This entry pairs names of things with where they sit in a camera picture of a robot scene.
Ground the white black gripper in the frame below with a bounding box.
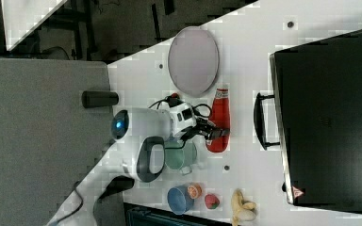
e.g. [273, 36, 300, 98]
[169, 103, 230, 140]

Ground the red ketchup bottle plush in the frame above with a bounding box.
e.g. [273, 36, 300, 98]
[206, 89, 230, 153]

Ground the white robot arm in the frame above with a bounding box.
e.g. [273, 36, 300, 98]
[46, 99, 230, 226]

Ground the orange slice toy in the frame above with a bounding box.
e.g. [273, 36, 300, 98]
[187, 184, 202, 200]

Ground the lilac round plate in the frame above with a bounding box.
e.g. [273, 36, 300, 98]
[168, 26, 220, 97]

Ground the red strawberry toy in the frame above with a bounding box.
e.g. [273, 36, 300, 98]
[205, 194, 220, 209]

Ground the blue cup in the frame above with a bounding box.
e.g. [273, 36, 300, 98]
[167, 186, 194, 215]

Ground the peeled banana toy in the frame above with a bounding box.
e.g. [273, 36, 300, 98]
[231, 189, 256, 226]

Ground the black toaster oven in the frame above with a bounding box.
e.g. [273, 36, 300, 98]
[269, 29, 362, 214]

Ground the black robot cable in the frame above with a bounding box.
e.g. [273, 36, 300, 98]
[147, 97, 214, 150]

